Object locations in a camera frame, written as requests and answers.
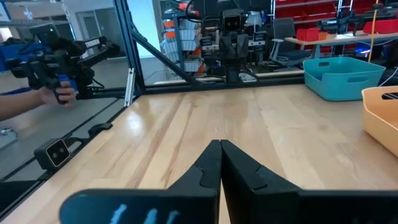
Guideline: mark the black background robot arm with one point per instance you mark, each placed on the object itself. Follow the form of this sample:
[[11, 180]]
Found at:
[[342, 21]]

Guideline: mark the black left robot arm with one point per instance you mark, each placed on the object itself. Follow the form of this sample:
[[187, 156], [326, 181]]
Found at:
[[233, 73]]

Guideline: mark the black aluminium table frame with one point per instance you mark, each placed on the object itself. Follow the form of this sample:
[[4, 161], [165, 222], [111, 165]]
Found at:
[[128, 46]]

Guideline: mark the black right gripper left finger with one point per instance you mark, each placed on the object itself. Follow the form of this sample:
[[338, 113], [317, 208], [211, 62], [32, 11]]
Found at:
[[186, 199]]

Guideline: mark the light teal plastic bin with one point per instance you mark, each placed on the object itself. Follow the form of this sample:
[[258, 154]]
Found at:
[[342, 84]]

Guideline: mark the person's forearm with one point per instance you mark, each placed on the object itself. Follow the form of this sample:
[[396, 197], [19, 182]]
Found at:
[[18, 105]]

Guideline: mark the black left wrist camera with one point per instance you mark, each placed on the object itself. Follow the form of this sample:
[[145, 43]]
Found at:
[[232, 21]]

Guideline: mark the gray office chair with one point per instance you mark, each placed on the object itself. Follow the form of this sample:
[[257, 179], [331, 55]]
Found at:
[[284, 31]]

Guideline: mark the white work table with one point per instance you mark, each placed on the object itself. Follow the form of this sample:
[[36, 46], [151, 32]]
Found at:
[[342, 39]]

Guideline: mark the silver corner bracket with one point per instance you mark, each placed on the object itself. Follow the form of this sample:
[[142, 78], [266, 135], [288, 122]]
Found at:
[[129, 87]]

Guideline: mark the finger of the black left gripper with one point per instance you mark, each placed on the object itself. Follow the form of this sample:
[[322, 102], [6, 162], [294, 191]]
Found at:
[[228, 46], [240, 46]]

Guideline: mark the black frame bracket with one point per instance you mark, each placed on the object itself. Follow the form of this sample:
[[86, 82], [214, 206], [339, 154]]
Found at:
[[99, 127]]

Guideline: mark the shelf with white bins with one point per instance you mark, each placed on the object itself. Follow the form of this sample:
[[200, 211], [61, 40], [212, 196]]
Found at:
[[186, 43]]

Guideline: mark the person's hand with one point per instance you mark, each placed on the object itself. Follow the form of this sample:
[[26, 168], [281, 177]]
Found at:
[[51, 95]]

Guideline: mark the yellow-orange plastic bin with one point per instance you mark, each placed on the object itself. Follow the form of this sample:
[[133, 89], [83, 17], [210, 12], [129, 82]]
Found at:
[[379, 124]]

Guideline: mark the red storage bin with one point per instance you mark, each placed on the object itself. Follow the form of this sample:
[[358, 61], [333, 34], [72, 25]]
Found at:
[[384, 26], [308, 34]]

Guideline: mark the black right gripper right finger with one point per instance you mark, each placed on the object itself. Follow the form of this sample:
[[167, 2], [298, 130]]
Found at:
[[264, 199]]

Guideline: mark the black table-level camera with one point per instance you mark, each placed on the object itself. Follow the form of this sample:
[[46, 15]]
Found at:
[[57, 152]]

